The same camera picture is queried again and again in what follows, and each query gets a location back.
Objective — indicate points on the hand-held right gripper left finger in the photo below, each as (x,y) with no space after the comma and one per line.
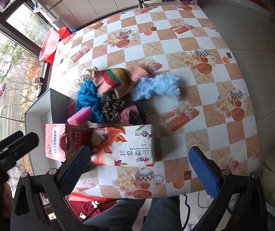
(75,170)

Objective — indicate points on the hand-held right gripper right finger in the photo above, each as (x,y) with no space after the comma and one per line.
(203,173)

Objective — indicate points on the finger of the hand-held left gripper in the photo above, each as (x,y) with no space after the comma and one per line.
(27,144)
(13,138)

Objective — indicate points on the grey white cardboard box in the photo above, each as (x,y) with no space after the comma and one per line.
(35,125)

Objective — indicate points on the pink sponge block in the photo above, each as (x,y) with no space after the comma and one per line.
(79,118)

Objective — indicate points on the leopard print scrunchie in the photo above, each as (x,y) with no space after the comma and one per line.
(112,109)

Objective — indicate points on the pink black knit sock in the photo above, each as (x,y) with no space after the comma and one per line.
(128,113)

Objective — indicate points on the white polka dot cloth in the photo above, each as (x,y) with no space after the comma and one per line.
(87,75)

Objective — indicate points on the striped pink knit sock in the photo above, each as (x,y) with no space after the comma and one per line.
(108,79)

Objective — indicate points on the light blue fluffy cloth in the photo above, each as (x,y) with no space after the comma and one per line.
(155,86)

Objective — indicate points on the coral pink knit cloth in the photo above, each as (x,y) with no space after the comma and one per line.
(136,73)

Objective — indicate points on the red bag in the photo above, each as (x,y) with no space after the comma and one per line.
(84,205)

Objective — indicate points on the floral tissue pack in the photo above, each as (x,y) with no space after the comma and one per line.
(128,146)

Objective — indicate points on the large window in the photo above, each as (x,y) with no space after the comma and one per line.
(5,65)

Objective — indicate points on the person's legs in jeans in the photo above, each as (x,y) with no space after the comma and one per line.
(137,214)

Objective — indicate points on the pink plastic basin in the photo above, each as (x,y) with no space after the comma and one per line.
(47,44)

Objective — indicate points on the blue plastic basin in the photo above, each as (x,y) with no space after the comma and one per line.
(73,30)

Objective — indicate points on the checkered printed tablecloth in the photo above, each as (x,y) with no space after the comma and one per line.
(176,41)

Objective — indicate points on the white cabinet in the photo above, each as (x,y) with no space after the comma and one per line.
(91,2)

